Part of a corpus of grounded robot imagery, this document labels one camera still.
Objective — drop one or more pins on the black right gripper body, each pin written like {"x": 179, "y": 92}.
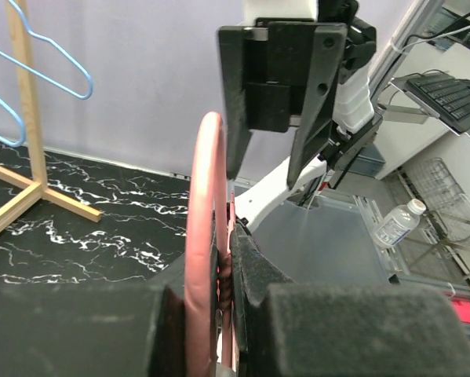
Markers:
{"x": 277, "y": 60}

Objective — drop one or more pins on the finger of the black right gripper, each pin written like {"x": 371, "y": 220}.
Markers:
{"x": 312, "y": 135}
{"x": 231, "y": 41}

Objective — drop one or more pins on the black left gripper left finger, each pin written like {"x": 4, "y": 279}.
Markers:
{"x": 89, "y": 325}

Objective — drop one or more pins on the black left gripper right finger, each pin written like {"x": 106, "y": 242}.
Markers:
{"x": 290, "y": 329}

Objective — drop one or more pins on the pink wire hanger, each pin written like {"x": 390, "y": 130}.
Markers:
{"x": 207, "y": 261}

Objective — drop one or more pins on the light blue wire hanger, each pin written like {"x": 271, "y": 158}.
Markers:
{"x": 28, "y": 67}

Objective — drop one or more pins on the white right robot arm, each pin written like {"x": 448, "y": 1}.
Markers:
{"x": 353, "y": 119}

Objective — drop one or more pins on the clear plastic water bottle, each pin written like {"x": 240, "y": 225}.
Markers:
{"x": 398, "y": 223}

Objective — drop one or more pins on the wooden clothes rack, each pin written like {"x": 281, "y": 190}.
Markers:
{"x": 36, "y": 188}

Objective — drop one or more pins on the black computer keyboard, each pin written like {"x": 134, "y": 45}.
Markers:
{"x": 447, "y": 96}

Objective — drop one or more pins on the aluminium frame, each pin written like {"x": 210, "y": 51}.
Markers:
{"x": 406, "y": 18}

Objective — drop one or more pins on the wire mesh shelf rack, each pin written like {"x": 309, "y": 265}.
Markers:
{"x": 448, "y": 207}

